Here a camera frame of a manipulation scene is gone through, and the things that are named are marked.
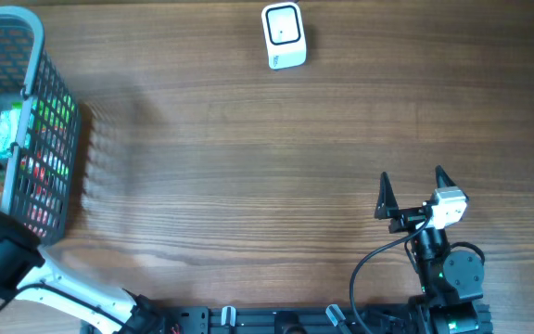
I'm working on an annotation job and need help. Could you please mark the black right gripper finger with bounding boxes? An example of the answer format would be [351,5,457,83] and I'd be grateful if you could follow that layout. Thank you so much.
[434,165,469,200]
[374,172,399,220]

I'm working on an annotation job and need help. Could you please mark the green snack bag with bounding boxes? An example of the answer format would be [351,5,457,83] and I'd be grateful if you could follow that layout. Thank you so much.
[0,102,22,160]

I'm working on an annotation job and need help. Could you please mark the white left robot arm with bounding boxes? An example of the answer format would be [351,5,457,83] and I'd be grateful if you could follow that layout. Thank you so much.
[0,211,168,333]

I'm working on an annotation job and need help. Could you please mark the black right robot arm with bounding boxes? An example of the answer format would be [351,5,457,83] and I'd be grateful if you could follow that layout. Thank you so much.
[375,166,493,334]

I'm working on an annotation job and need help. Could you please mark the white barcode scanner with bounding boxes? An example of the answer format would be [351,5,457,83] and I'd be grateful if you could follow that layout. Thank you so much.
[261,2,307,71]

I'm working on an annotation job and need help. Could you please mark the dark grey plastic basket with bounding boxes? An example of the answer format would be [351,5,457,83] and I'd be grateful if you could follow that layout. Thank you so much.
[0,6,82,245]

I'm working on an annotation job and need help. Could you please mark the black right camera cable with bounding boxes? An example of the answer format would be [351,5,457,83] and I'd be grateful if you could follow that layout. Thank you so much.
[349,217,435,334]

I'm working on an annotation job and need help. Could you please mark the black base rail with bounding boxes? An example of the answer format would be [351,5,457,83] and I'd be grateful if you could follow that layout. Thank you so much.
[80,303,494,334]

